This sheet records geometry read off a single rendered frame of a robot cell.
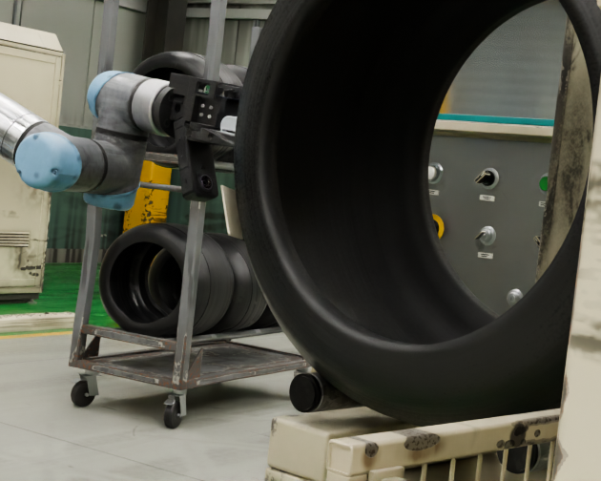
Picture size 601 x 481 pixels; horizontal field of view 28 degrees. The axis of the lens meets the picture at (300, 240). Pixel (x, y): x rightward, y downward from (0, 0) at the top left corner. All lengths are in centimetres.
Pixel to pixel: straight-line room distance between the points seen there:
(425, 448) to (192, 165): 94
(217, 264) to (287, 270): 398
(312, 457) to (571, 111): 57
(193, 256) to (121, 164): 342
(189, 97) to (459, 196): 72
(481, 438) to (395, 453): 9
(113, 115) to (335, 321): 57
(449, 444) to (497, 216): 139
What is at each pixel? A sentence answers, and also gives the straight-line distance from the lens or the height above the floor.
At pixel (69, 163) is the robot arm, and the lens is 159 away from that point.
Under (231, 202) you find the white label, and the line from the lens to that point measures 141.
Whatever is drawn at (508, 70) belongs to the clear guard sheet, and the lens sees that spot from 210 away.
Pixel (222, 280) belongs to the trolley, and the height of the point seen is 65.
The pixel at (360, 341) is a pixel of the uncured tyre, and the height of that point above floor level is 98.
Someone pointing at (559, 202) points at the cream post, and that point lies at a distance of 159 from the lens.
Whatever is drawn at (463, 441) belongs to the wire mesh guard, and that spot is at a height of 99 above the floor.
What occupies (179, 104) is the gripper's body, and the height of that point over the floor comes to 122.
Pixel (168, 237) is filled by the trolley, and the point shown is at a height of 82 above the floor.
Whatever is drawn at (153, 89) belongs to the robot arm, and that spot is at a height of 124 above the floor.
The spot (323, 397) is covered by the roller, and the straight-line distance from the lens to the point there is 135.
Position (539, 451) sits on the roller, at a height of 90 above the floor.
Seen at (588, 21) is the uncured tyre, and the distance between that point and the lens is 113.
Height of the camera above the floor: 114
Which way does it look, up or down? 3 degrees down
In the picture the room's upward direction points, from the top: 6 degrees clockwise
